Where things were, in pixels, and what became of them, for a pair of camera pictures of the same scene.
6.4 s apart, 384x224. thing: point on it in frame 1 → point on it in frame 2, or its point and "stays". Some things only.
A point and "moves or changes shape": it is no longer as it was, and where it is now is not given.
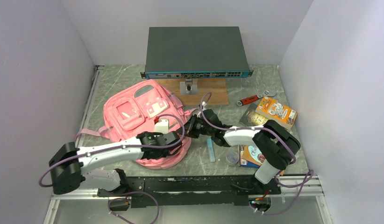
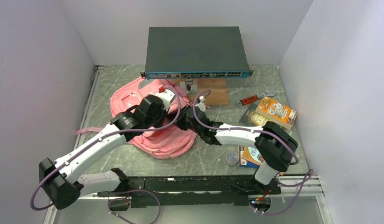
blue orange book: [250, 156] stays
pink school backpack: [147, 106] moves or changes shape
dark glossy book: [250, 117] stays
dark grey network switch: [195, 52] stays
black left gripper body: [164, 154] → [158, 120]
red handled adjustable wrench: [266, 94] stays
